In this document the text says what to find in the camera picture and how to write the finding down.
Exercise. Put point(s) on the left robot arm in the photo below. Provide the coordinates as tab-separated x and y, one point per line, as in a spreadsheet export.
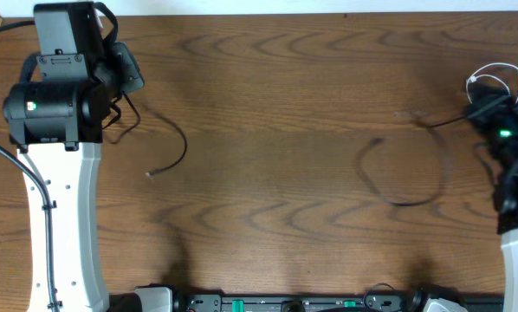
67	93

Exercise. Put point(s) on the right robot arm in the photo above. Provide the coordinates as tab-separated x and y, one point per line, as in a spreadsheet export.
493	112

